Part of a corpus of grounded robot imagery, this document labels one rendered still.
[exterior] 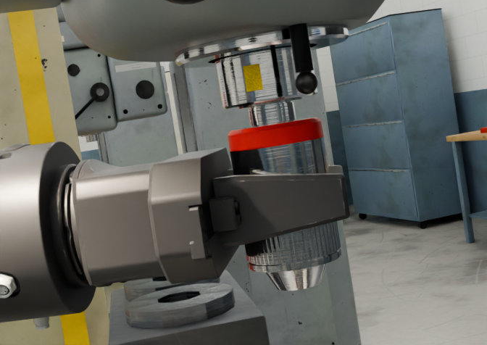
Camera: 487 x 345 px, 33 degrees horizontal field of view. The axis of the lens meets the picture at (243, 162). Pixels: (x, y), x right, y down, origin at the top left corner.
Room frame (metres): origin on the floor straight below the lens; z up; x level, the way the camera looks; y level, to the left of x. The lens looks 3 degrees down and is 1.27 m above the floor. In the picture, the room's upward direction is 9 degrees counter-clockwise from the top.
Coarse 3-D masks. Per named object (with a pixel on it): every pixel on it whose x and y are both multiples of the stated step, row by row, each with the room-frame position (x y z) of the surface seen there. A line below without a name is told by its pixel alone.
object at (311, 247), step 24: (288, 144) 0.38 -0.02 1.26; (312, 144) 0.38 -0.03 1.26; (240, 168) 0.39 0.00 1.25; (264, 168) 0.38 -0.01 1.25; (288, 168) 0.38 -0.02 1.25; (312, 168) 0.38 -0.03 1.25; (264, 240) 0.38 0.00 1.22; (288, 240) 0.38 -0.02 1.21; (312, 240) 0.38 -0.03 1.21; (336, 240) 0.39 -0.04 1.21; (264, 264) 0.38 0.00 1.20; (288, 264) 0.38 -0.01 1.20; (312, 264) 0.38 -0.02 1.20
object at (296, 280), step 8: (280, 272) 0.39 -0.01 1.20; (288, 272) 0.39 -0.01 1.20; (296, 272) 0.39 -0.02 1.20; (304, 272) 0.39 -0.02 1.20; (312, 272) 0.39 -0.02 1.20; (320, 272) 0.39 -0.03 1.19; (272, 280) 0.40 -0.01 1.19; (280, 280) 0.39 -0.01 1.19; (288, 280) 0.39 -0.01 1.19; (296, 280) 0.39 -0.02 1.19; (304, 280) 0.39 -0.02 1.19; (312, 280) 0.39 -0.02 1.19; (320, 280) 0.40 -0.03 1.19; (280, 288) 0.39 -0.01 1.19; (288, 288) 0.39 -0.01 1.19; (296, 288) 0.39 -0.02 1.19
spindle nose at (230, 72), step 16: (272, 48) 0.38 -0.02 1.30; (288, 48) 0.38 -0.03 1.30; (224, 64) 0.39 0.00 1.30; (240, 64) 0.38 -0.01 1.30; (272, 64) 0.38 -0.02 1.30; (288, 64) 0.38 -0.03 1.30; (224, 80) 0.39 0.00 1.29; (240, 80) 0.38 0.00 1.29; (272, 80) 0.38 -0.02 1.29; (288, 80) 0.38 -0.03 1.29; (224, 96) 0.39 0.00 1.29; (240, 96) 0.38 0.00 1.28; (256, 96) 0.38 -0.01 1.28; (272, 96) 0.38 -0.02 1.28; (288, 96) 0.38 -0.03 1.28; (304, 96) 0.41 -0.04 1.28
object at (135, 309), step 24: (144, 288) 0.72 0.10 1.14; (168, 288) 0.70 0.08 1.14; (192, 288) 0.68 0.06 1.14; (216, 288) 0.67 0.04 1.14; (240, 288) 0.72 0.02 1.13; (120, 312) 0.69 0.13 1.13; (144, 312) 0.62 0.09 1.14; (168, 312) 0.61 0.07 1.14; (192, 312) 0.62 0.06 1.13; (216, 312) 0.63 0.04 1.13; (240, 312) 0.62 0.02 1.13; (120, 336) 0.61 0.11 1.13; (144, 336) 0.60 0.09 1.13; (168, 336) 0.60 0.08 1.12; (192, 336) 0.60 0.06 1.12; (216, 336) 0.60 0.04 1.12; (240, 336) 0.60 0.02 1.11; (264, 336) 0.61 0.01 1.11
